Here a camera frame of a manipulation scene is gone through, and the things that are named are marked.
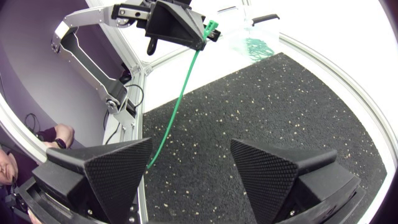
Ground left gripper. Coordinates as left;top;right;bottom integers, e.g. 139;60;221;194
111;0;221;52

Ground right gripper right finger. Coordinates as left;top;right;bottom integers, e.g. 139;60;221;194
229;138;362;224

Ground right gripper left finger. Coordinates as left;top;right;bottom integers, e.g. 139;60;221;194
32;138;154;224

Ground green cable tie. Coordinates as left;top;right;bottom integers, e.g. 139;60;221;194
146;19;220;170

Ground clear plastic bin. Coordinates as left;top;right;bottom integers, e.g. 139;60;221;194
217;6;280;63

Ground black speckled mat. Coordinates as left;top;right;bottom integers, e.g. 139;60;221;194
141;52;388;224

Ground person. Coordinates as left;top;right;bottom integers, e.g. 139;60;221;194
0;123;75;224

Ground black cable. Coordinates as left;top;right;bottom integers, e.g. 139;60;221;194
125;83;145;110
103;110;121;146

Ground bundle of green cable ties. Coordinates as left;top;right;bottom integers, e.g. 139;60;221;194
244;37;275;62

